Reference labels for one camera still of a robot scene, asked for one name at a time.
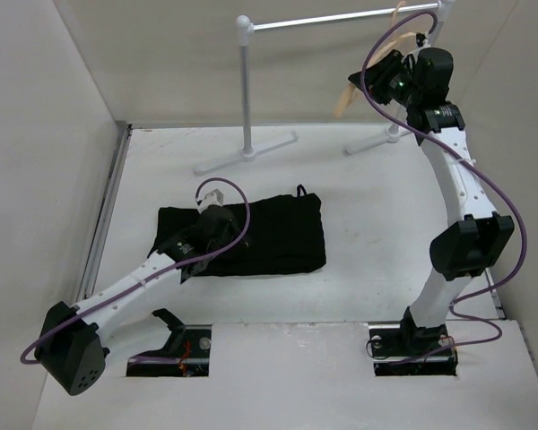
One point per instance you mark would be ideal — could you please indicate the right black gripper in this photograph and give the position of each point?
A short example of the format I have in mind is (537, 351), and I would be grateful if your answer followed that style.
(379, 73)

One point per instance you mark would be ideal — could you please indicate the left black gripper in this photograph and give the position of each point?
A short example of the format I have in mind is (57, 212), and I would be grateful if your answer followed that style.
(234, 228)

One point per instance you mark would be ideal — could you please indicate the beige wooden hanger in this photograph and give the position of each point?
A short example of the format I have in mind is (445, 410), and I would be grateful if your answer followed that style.
(349, 94)

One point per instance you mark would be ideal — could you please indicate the black trousers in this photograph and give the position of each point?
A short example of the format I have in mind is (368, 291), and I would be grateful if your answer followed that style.
(285, 236)

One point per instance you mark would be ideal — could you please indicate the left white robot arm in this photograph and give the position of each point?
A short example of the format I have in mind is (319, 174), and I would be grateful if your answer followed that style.
(73, 345)

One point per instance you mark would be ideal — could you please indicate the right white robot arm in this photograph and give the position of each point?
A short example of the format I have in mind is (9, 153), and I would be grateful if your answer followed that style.
(476, 233)

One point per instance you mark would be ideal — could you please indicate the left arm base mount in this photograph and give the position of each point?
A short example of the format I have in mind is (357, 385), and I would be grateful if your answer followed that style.
(185, 354)

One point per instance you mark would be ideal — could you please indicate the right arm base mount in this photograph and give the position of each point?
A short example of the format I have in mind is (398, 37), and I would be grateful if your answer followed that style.
(397, 351)

